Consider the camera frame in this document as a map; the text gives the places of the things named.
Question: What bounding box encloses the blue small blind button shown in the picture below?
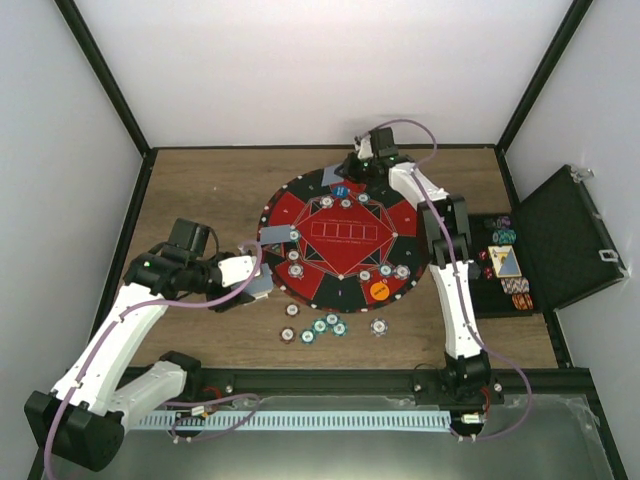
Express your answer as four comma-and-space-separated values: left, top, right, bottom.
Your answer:
332, 185, 349, 198

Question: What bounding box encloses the blue backed card deck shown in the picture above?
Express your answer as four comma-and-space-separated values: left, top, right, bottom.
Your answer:
244, 263, 274, 301

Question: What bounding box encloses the blue white chip top seat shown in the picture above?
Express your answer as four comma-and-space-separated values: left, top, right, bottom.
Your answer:
320, 196, 334, 209

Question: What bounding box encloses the red 100 chip off mat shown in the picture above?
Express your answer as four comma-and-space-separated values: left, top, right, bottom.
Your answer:
285, 303, 300, 317

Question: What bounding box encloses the blue white chip seat two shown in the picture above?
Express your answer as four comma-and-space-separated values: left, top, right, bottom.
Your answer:
287, 263, 304, 279

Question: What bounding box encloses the red poker chip stack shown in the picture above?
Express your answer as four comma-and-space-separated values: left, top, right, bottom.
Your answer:
279, 327, 297, 344

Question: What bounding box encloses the blue card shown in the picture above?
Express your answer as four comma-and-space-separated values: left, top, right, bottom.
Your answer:
259, 225, 291, 246
321, 164, 345, 187

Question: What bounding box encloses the teal 50 chip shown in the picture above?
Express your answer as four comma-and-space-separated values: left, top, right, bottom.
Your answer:
289, 229, 301, 242

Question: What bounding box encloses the orange big blind button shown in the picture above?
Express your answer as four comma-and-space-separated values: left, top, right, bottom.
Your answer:
369, 279, 391, 302

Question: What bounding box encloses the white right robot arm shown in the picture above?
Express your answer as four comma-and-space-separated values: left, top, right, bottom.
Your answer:
336, 122, 491, 403

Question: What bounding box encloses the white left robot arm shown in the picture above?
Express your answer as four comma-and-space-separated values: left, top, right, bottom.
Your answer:
24, 218, 262, 479

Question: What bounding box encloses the round red black poker mat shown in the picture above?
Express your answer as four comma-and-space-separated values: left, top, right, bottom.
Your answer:
258, 169, 427, 313

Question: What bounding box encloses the teal chip row in case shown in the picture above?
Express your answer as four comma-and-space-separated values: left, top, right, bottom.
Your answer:
492, 229, 517, 245

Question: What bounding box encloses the blue white poker chip stack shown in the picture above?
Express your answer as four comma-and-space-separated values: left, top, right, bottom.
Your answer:
370, 317, 389, 337

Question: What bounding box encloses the card deck in case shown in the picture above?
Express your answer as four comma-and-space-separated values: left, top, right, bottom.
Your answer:
488, 245, 522, 278

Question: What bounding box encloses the orange red chip row case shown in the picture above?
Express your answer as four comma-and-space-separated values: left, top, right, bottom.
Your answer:
511, 293, 534, 311

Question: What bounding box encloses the black poker chip case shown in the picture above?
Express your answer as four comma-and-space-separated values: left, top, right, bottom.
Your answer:
470, 165, 627, 318

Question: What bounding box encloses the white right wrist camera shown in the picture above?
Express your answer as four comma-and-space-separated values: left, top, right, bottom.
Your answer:
354, 132, 374, 161

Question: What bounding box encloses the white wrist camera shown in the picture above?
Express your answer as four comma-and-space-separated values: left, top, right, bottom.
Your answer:
217, 255, 258, 288
354, 132, 374, 161

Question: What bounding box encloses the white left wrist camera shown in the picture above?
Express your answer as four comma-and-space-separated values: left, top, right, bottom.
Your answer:
217, 255, 258, 288

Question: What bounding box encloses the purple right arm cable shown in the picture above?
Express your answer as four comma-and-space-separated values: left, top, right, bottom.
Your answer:
355, 118, 533, 443

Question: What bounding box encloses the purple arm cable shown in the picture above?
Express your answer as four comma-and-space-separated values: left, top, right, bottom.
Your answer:
355, 118, 533, 443
43, 239, 264, 480

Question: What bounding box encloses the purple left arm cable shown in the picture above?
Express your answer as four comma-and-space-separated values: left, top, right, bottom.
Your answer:
43, 239, 264, 480

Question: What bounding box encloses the light blue slotted cable duct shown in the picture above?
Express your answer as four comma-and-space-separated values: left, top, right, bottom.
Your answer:
134, 411, 451, 433

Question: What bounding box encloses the black front mounting rail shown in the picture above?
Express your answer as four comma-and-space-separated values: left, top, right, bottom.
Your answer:
119, 367, 596, 406

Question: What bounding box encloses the black enclosure frame post right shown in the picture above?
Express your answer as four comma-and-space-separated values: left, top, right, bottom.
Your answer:
496, 0, 593, 153

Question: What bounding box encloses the black enclosure frame post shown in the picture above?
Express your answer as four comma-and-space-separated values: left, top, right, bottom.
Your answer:
496, 0, 593, 153
54, 0, 151, 158

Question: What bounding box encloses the black enclosure frame post left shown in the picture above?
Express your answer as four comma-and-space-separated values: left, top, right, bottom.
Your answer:
54, 0, 151, 158

